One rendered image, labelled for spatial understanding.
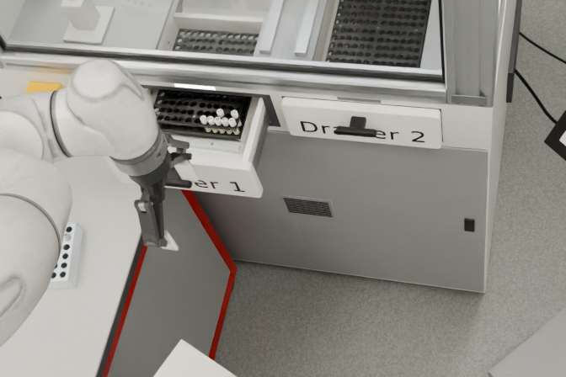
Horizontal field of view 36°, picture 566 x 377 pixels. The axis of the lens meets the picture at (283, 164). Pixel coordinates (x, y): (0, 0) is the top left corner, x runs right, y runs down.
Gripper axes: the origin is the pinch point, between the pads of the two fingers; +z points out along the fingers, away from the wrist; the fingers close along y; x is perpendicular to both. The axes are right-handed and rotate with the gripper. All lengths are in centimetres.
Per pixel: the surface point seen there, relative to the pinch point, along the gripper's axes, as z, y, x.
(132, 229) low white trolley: 15.1, 1.6, 15.0
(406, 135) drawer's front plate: 5.7, 22.8, -36.7
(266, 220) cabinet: 55, 25, 1
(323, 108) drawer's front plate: -1.5, 22.8, -22.0
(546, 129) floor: 91, 80, -63
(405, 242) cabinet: 58, 25, -33
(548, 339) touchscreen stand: 88, 16, -68
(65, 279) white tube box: 11.3, -11.8, 23.4
